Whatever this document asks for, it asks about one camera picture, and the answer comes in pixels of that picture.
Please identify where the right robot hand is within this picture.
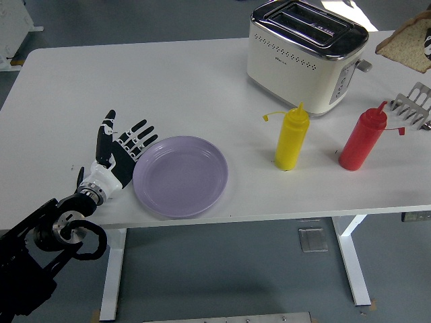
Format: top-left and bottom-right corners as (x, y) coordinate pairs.
(423, 28), (431, 63)

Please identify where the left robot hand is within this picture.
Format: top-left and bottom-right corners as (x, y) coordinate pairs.
(80, 109), (159, 200)

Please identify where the brown bread slice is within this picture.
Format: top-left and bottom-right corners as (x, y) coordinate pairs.
(374, 9), (431, 73)

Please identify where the purple plate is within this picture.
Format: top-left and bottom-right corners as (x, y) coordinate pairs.
(132, 135), (230, 220)

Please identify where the cream and chrome toaster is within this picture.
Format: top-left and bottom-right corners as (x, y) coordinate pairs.
(245, 0), (373, 118)

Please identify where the metal toast rack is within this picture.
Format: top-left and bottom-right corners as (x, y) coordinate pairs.
(389, 81), (431, 131)

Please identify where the white table leg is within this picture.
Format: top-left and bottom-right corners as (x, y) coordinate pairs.
(329, 215), (371, 306)
(94, 227), (127, 322)

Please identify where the red squeeze bottle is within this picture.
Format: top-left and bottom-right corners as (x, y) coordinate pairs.
(337, 100), (405, 172)

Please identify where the yellow squeeze bottle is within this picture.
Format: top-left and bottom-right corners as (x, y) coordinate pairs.
(262, 102), (309, 172)

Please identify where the grey table control panel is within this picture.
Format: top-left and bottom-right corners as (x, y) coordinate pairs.
(400, 211), (431, 223)

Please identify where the white cabinet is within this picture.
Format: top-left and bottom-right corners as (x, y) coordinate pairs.
(0, 0), (44, 72)

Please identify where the metal floor socket cover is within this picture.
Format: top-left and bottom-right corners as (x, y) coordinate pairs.
(297, 227), (329, 253)

